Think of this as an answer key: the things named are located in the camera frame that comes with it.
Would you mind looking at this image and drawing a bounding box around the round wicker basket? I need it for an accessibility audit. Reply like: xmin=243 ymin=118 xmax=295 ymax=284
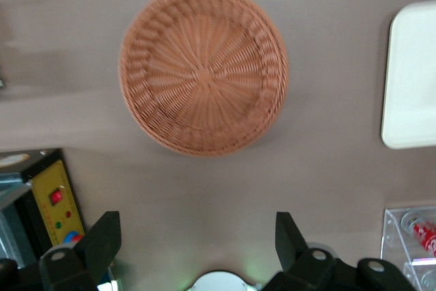
xmin=117 ymin=0 xmax=290 ymax=158

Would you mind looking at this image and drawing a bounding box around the red soda can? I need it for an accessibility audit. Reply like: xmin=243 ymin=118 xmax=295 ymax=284
xmin=411 ymin=221 xmax=436 ymax=258

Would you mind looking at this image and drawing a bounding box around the white round plate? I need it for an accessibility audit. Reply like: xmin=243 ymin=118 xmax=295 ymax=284
xmin=191 ymin=269 xmax=247 ymax=291

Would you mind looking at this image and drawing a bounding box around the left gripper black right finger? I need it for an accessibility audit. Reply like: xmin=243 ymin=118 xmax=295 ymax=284
xmin=262 ymin=211 xmax=416 ymax=291

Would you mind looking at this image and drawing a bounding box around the cream rectangular plastic tray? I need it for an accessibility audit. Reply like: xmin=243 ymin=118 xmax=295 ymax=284
xmin=380 ymin=0 xmax=436 ymax=150

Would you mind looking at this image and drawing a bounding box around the clear acrylic can holder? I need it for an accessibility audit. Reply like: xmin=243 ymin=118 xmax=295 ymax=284
xmin=379 ymin=206 xmax=436 ymax=288

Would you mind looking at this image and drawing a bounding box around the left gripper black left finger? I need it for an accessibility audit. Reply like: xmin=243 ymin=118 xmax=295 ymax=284
xmin=0 ymin=211 xmax=122 ymax=291

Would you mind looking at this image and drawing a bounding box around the black appliance yellow control panel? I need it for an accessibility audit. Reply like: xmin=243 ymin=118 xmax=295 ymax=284
xmin=0 ymin=147 xmax=86 ymax=270

